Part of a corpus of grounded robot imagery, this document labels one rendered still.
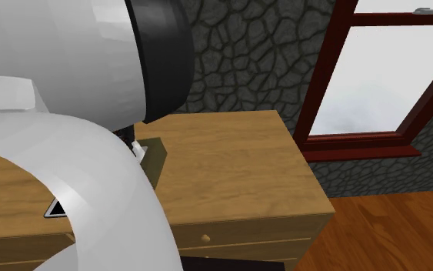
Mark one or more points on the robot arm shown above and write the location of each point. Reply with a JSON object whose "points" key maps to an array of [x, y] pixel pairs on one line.
{"points": [[88, 180]]}

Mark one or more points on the wooden chest of drawers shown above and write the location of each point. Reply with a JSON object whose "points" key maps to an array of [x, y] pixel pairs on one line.
{"points": [[235, 169]]}

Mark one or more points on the olive green box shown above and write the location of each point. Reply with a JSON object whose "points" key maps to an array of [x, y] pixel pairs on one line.
{"points": [[157, 157]]}

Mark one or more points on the red framed window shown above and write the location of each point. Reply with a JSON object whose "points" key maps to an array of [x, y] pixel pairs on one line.
{"points": [[326, 60]]}

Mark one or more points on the black tablet with silver edge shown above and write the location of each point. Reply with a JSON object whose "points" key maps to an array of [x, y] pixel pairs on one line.
{"points": [[57, 211]]}

